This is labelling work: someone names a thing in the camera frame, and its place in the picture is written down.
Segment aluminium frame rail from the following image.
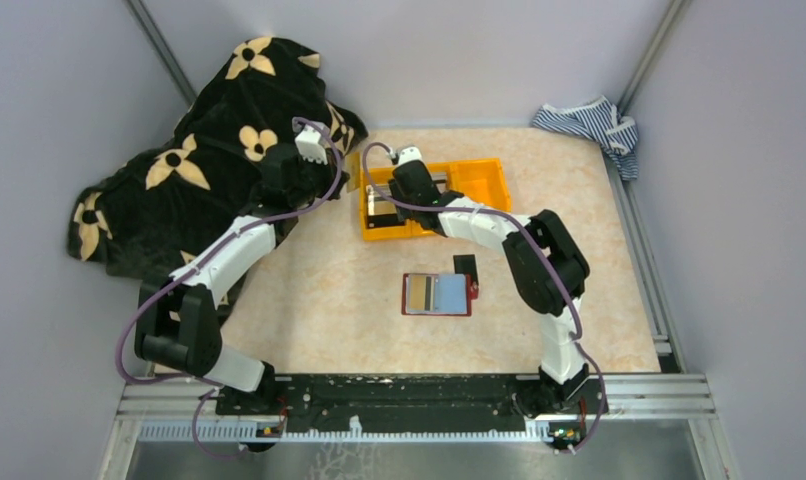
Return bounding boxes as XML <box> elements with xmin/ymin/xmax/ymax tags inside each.
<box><xmin>113</xmin><ymin>374</ymin><xmax>717</xmax><ymax>443</ymax></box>

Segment yellow plastic bin right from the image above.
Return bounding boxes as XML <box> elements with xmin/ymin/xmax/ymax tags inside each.
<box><xmin>449</xmin><ymin>158</ymin><xmax>512</xmax><ymax>212</ymax></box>

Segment black card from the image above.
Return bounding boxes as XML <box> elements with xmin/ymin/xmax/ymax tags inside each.
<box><xmin>453</xmin><ymin>254</ymin><xmax>478</xmax><ymax>282</ymax></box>

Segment gold card in holder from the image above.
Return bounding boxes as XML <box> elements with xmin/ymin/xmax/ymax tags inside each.
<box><xmin>405</xmin><ymin>274</ymin><xmax>437</xmax><ymax>314</ymax></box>

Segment yellow plastic bin left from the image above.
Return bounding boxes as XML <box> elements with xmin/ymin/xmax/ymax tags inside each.
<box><xmin>358</xmin><ymin>167</ymin><xmax>413</xmax><ymax>241</ymax></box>

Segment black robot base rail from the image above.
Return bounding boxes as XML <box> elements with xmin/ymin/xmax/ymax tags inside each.
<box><xmin>216</xmin><ymin>374</ymin><xmax>608</xmax><ymax>434</ymax></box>

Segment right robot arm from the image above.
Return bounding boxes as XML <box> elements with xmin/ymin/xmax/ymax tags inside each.
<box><xmin>377</xmin><ymin>143</ymin><xmax>590</xmax><ymax>412</ymax></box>

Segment blue white striped cloth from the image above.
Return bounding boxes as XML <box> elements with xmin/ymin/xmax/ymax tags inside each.
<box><xmin>531</xmin><ymin>96</ymin><xmax>639</xmax><ymax>181</ymax></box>

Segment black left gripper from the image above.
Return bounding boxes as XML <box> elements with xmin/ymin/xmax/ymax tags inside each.
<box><xmin>289</xmin><ymin>148</ymin><xmax>349</xmax><ymax>207</ymax></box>

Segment black floral blanket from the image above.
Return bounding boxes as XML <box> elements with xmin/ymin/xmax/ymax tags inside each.
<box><xmin>67</xmin><ymin>35</ymin><xmax>370</xmax><ymax>326</ymax></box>

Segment red leather card holder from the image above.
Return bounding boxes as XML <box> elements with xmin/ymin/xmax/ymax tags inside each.
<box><xmin>401</xmin><ymin>273</ymin><xmax>475</xmax><ymax>317</ymax></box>

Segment cards in left bin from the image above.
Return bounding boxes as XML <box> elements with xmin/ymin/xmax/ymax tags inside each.
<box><xmin>365</xmin><ymin>185</ymin><xmax>399</xmax><ymax>229</ymax></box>

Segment yellow plastic bin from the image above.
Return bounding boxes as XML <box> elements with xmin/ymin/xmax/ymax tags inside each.
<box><xmin>393</xmin><ymin>161</ymin><xmax>463</xmax><ymax>236</ymax></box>
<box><xmin>358</xmin><ymin>167</ymin><xmax>413</xmax><ymax>241</ymax></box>
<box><xmin>449</xmin><ymin>158</ymin><xmax>512</xmax><ymax>212</ymax></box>

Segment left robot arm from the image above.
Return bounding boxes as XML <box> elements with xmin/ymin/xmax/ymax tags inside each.
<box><xmin>123</xmin><ymin>117</ymin><xmax>344</xmax><ymax>414</ymax></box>

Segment yellow plastic bin middle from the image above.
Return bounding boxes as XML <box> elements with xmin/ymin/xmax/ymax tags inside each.
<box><xmin>393</xmin><ymin>161</ymin><xmax>463</xmax><ymax>236</ymax></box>

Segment gold VIP card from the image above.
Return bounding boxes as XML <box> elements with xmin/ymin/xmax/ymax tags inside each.
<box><xmin>344</xmin><ymin>151</ymin><xmax>362</xmax><ymax>193</ymax></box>

